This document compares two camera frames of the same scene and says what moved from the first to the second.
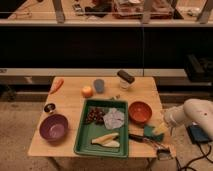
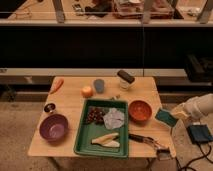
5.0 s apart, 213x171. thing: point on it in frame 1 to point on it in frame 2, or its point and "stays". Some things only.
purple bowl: x=53 y=128 stays
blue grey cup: x=99 y=85 stays
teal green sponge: x=148 y=132 to x=166 y=118
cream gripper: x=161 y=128 to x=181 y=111
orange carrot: x=57 y=84 stays
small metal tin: x=49 y=107 stays
